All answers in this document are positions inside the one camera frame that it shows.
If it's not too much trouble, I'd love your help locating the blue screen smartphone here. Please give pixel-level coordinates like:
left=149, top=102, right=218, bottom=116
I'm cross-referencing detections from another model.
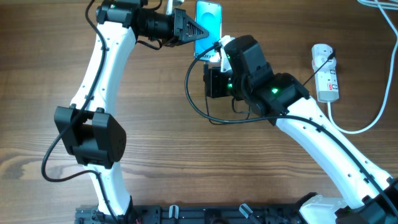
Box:
left=194, top=1, right=222, bottom=57

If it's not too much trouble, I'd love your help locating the black usb charger cable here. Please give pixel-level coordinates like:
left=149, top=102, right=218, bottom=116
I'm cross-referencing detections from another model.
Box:
left=204, top=49, right=336, bottom=126

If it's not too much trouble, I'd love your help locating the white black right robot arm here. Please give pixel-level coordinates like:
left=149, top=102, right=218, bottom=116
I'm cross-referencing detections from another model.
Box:
left=204, top=35, right=397, bottom=223

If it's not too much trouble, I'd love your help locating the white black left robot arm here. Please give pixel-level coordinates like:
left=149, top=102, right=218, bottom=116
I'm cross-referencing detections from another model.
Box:
left=54, top=1, right=209, bottom=223

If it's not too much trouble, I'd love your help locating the white charger plug adapter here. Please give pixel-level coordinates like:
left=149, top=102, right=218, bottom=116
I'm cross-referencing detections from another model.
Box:
left=312, top=54, right=336, bottom=70

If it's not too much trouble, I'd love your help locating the white power strip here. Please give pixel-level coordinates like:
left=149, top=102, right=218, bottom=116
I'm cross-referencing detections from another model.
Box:
left=311, top=44, right=340, bottom=104

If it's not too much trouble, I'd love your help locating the white power strip cord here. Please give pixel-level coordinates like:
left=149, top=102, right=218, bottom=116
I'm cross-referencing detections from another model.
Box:
left=326, top=0, right=398, bottom=135

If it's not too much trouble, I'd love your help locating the white cables top corner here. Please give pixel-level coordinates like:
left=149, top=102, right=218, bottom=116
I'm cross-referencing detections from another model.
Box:
left=356, top=0, right=398, bottom=11

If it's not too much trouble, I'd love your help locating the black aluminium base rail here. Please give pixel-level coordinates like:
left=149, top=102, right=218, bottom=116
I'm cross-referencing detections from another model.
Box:
left=75, top=203, right=305, bottom=224

